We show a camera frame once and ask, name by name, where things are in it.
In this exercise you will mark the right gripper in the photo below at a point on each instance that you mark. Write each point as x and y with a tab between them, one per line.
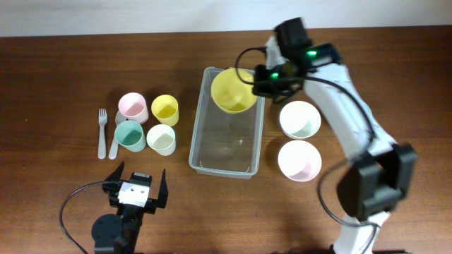
260	88

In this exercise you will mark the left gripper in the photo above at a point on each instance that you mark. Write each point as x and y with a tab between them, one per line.
110	188

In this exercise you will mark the cream plastic bowl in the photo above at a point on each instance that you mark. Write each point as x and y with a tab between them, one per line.
299	120

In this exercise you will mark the yellow plastic bowl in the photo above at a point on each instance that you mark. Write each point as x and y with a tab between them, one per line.
230	94

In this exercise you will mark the pink plastic cup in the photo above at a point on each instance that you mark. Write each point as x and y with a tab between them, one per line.
134	107

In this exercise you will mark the pink plastic bowl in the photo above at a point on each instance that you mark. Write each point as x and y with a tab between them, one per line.
299	161

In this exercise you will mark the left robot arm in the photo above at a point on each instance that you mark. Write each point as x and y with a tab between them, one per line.
118	232

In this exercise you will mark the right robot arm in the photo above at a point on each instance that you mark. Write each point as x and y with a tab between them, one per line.
380	169

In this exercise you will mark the clear plastic storage container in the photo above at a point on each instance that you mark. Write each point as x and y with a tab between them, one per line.
222	144

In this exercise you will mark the grey plastic spoon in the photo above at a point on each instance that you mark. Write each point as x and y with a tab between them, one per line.
113	151

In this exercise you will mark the cream plastic cup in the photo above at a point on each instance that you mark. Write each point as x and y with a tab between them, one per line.
162	139

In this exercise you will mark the green plastic cup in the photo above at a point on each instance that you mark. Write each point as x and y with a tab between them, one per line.
130	134

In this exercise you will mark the grey plastic fork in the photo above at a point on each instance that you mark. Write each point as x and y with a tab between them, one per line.
102	120

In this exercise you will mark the yellow plastic cup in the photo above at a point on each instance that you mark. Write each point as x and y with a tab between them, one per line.
165	109

